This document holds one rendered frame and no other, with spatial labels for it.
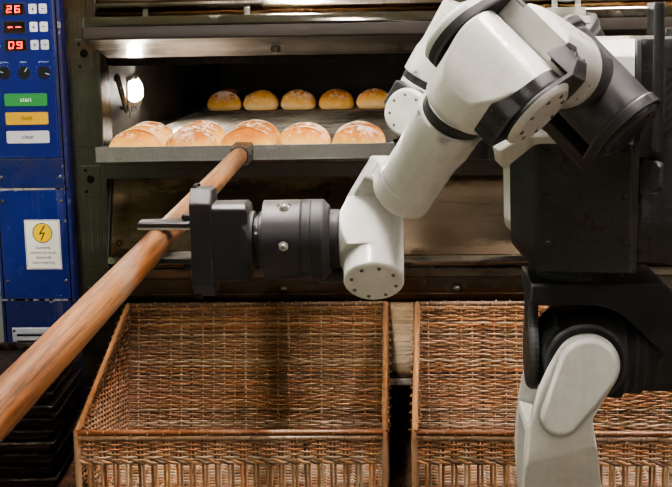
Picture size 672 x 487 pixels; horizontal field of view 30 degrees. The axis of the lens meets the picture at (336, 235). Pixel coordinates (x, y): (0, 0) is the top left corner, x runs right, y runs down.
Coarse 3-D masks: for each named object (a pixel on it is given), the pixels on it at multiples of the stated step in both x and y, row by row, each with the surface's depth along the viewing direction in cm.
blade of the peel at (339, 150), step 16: (272, 144) 229; (288, 144) 229; (304, 144) 229; (320, 144) 229; (336, 144) 229; (352, 144) 229; (368, 144) 229; (384, 144) 228; (96, 160) 231; (112, 160) 231; (128, 160) 231; (144, 160) 230; (160, 160) 230; (176, 160) 230; (192, 160) 230; (208, 160) 230
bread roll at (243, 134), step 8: (240, 128) 232; (248, 128) 232; (256, 128) 233; (224, 136) 233; (232, 136) 231; (240, 136) 231; (248, 136) 231; (256, 136) 231; (264, 136) 232; (224, 144) 232; (232, 144) 231; (256, 144) 230; (264, 144) 231
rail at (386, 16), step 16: (128, 16) 242; (144, 16) 241; (160, 16) 241; (176, 16) 241; (192, 16) 241; (208, 16) 240; (224, 16) 240; (240, 16) 240; (256, 16) 240; (272, 16) 240; (288, 16) 239; (304, 16) 239; (320, 16) 239; (336, 16) 239; (352, 16) 239; (368, 16) 238; (384, 16) 238; (400, 16) 238; (416, 16) 238; (432, 16) 238; (608, 16) 236; (624, 16) 235; (640, 16) 235
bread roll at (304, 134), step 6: (300, 126) 233; (306, 126) 233; (288, 132) 232; (294, 132) 231; (300, 132) 231; (306, 132) 231; (312, 132) 231; (318, 132) 231; (282, 138) 232; (288, 138) 231; (294, 138) 230; (300, 138) 230; (306, 138) 230; (312, 138) 230; (318, 138) 231; (324, 138) 232
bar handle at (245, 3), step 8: (184, 0) 245; (192, 0) 245; (200, 0) 245; (208, 0) 244; (216, 0) 244; (224, 0) 244; (232, 0) 244; (240, 0) 244; (248, 0) 244; (256, 0) 244; (96, 8) 246; (104, 8) 246; (112, 8) 246; (120, 8) 246; (128, 8) 246; (136, 8) 246; (144, 8) 245; (152, 8) 245; (160, 8) 245; (168, 8) 245; (176, 8) 245; (184, 8) 245; (192, 8) 245; (248, 8) 244
